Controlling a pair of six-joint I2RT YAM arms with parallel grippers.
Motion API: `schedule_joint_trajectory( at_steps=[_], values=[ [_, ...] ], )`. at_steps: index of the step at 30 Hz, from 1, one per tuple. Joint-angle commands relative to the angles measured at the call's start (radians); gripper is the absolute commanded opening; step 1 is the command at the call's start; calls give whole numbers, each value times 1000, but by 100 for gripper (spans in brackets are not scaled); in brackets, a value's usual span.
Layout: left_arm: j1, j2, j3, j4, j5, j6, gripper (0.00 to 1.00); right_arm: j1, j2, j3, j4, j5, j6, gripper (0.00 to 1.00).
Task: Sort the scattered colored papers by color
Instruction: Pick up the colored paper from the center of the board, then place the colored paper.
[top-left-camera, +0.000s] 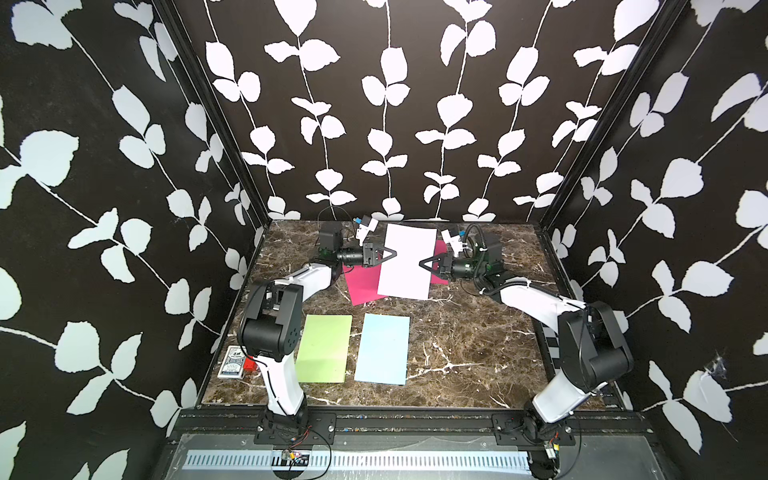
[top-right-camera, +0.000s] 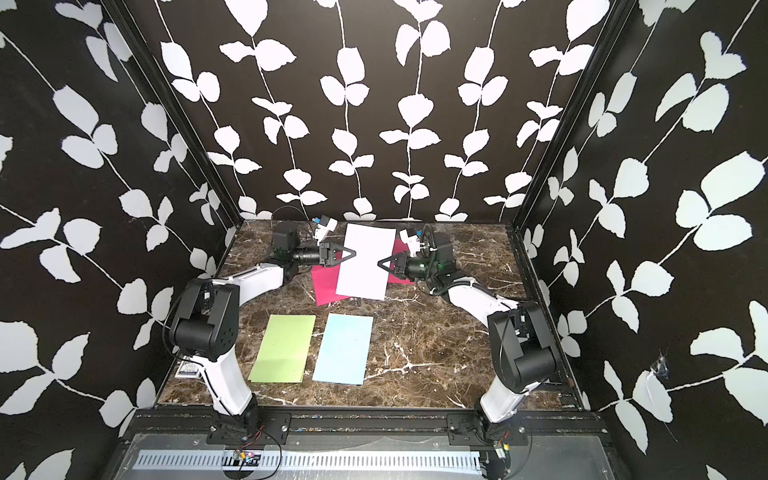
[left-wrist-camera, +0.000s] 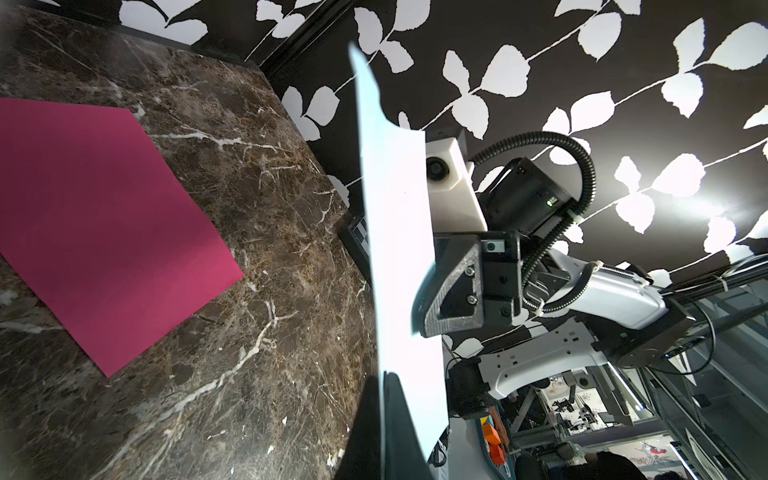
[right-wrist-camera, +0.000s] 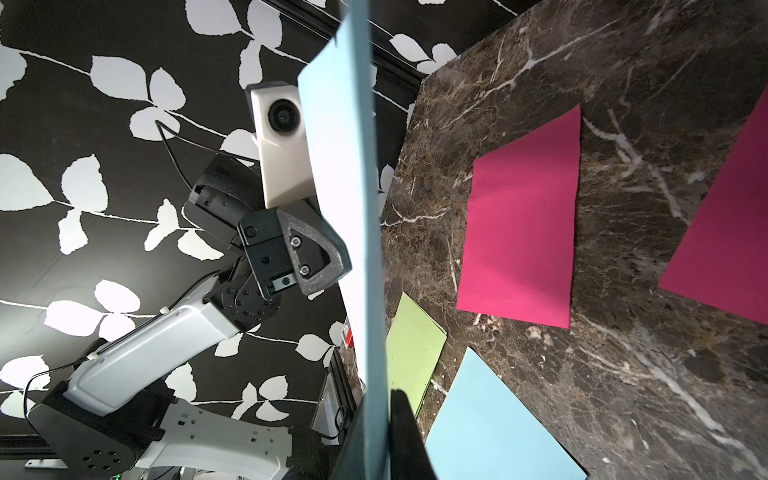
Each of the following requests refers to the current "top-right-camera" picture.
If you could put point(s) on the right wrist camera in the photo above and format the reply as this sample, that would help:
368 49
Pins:
413 240

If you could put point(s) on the small circuit board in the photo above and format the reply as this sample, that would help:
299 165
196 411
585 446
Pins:
241 460

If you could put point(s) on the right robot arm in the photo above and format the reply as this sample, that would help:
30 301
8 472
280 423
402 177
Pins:
523 350

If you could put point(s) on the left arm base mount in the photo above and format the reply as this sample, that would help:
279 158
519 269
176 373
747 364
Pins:
252 430

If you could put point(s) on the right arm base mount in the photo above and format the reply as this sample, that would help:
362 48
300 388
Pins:
472 428

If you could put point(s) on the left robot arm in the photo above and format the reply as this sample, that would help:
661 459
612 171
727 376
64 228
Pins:
204 326

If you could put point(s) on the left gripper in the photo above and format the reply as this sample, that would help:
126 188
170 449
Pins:
325 255

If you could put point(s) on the large magenta paper sheet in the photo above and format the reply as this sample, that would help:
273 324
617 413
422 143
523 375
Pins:
325 281

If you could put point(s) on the white perforated rail strip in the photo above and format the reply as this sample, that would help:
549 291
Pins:
387 461

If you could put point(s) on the playing card deck box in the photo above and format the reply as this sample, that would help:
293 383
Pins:
188 370

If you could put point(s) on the light blue paper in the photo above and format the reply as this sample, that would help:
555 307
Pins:
360 277
343 354

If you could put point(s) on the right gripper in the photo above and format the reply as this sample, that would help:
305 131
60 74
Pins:
404 266

